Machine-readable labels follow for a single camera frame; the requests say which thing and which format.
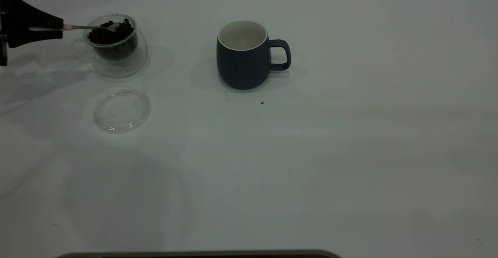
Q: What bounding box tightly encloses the pink handled metal spoon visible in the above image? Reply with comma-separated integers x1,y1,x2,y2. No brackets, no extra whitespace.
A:
29,20,131,33

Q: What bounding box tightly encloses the clear round glass lid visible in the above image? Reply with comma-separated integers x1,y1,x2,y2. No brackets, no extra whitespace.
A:
93,90,152,134

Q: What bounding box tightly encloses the dark coffee beans pile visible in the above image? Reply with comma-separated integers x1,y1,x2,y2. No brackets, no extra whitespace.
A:
88,18,139,61

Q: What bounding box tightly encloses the clear double-wall glass cup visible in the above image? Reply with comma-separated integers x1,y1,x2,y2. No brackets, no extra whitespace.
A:
72,14,149,78

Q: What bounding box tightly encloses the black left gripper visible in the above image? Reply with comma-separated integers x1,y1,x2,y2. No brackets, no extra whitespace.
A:
0,0,64,67

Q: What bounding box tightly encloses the dark blue-grey ceramic mug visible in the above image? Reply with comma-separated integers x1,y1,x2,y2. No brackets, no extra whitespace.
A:
216,20,291,90

